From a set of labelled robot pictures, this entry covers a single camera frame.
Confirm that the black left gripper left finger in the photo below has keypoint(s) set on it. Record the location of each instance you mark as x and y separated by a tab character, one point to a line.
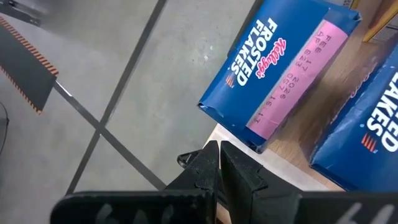
186	205

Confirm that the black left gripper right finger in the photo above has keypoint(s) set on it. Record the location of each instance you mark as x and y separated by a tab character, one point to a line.
264	202

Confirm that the blue Frosted Flakes cereal box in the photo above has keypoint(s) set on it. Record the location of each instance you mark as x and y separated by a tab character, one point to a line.
295	25
357	155

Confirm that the black mat orange edge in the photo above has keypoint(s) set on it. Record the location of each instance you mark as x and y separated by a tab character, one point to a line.
21	68

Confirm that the wooden shelf black metal frame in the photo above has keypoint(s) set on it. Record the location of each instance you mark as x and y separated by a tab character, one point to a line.
301	124

